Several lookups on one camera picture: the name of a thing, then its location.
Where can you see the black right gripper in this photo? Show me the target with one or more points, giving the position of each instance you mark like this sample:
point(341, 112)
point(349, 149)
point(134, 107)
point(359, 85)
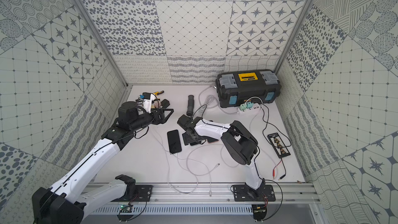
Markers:
point(200, 138)

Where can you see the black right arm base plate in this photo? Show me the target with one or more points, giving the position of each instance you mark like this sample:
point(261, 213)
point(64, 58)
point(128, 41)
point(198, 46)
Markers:
point(243, 193)

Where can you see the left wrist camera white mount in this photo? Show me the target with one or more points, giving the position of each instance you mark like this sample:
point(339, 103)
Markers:
point(147, 99)

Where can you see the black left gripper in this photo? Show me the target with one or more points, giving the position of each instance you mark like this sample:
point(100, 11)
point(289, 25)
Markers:
point(157, 116)

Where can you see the white charging cable pink phone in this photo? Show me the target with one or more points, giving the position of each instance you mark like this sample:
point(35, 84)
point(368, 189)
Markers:
point(228, 160)

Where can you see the grey-green case phone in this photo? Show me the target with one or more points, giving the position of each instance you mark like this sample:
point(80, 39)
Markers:
point(192, 140)

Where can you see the black small device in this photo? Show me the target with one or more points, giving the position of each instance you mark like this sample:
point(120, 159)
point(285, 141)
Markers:
point(164, 104)

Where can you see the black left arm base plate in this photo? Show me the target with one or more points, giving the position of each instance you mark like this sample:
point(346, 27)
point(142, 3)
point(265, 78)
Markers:
point(140, 193)

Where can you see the pink case phone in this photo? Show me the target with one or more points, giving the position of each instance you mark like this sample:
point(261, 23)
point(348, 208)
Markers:
point(211, 140)

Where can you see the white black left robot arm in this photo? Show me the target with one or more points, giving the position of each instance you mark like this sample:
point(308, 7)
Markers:
point(65, 203)

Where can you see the black terminal board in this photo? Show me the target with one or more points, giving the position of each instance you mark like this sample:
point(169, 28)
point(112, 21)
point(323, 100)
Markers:
point(278, 145)

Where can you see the aluminium front rail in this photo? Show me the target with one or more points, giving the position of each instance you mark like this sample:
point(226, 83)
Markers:
point(218, 193)

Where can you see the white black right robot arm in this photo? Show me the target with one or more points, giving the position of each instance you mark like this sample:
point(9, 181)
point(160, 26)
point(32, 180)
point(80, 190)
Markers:
point(239, 142)

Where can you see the black yellow toolbox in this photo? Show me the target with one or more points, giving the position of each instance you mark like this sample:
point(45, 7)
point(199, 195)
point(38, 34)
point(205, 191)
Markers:
point(235, 88)

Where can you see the white power strip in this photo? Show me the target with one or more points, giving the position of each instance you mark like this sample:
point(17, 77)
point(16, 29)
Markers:
point(249, 111)

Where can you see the white charging cable blue phone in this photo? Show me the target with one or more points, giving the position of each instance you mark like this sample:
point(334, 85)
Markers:
point(179, 177)

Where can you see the green charger plugs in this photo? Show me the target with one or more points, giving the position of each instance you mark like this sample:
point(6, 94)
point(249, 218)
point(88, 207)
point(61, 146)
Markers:
point(246, 105)

